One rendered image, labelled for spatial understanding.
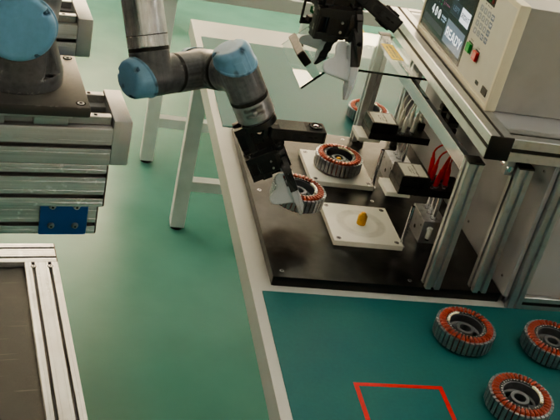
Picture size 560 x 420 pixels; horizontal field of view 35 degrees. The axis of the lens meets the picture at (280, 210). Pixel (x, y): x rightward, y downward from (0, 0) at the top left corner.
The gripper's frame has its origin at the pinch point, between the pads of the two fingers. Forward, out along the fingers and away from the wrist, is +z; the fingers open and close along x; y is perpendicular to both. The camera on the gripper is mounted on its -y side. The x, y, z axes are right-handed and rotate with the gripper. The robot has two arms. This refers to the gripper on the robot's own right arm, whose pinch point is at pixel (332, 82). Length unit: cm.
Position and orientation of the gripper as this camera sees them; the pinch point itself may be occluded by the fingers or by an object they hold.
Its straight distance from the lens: 154.7
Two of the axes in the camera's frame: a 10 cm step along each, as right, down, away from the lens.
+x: 3.0, 5.4, -7.9
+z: -2.1, 8.4, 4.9
